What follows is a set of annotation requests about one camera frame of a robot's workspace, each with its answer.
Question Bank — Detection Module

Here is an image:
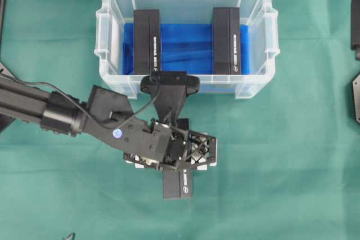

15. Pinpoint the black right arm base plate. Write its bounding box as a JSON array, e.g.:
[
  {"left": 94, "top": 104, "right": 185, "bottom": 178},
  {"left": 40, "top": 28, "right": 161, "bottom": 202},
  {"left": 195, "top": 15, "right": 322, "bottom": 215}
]
[{"left": 352, "top": 74, "right": 360, "bottom": 124}]

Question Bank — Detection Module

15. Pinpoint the green table cloth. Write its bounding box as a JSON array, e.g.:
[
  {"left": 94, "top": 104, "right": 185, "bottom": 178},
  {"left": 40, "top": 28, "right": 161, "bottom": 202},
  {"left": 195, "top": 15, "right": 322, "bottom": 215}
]
[{"left": 1, "top": 0, "right": 359, "bottom": 239}]

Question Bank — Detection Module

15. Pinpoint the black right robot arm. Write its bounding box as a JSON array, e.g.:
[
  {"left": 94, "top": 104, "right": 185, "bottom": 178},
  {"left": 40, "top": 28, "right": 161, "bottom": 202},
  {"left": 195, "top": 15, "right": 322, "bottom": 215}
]
[{"left": 350, "top": 0, "right": 359, "bottom": 61}]

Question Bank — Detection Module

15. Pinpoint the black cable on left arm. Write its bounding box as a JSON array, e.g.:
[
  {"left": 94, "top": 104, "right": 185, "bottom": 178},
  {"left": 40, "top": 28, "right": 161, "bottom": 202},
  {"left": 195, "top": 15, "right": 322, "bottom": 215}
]
[{"left": 16, "top": 76, "right": 164, "bottom": 128}]

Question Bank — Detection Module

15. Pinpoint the small dark clip bottom edge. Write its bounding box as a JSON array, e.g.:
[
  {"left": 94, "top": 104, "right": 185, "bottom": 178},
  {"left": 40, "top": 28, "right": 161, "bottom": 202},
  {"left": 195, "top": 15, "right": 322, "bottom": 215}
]
[{"left": 62, "top": 232, "right": 76, "bottom": 240}]

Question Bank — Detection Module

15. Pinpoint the blue plastic liner sheet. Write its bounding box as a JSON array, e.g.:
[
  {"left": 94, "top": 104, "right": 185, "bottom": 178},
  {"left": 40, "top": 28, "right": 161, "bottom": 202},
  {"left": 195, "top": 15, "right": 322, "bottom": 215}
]
[{"left": 122, "top": 23, "right": 250, "bottom": 75}]

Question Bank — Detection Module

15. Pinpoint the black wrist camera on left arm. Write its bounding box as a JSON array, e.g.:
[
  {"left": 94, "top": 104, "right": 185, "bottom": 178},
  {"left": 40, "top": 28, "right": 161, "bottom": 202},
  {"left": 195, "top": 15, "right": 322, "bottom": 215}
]
[{"left": 140, "top": 71, "right": 200, "bottom": 125}]

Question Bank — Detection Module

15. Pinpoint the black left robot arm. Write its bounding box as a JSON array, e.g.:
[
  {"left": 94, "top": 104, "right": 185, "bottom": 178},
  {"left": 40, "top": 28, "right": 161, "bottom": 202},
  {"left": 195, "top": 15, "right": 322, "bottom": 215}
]
[{"left": 1, "top": 71, "right": 217, "bottom": 171}]

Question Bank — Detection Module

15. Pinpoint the clear plastic storage case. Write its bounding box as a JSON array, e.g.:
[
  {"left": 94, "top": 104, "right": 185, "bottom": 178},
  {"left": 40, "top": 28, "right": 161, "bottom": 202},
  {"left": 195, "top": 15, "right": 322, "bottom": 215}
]
[{"left": 94, "top": 0, "right": 280, "bottom": 99}]

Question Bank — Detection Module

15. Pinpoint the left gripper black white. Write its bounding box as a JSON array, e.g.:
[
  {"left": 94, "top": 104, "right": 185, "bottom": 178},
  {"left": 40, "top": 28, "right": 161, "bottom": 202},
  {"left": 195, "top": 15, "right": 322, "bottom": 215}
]
[{"left": 123, "top": 118, "right": 217, "bottom": 171}]

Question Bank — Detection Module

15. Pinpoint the black box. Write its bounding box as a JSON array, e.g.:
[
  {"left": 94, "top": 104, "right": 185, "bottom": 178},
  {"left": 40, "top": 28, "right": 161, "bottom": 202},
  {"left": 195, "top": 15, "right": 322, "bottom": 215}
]
[
  {"left": 212, "top": 7, "right": 241, "bottom": 75},
  {"left": 133, "top": 10, "right": 161, "bottom": 75},
  {"left": 162, "top": 118, "right": 195, "bottom": 200}
]

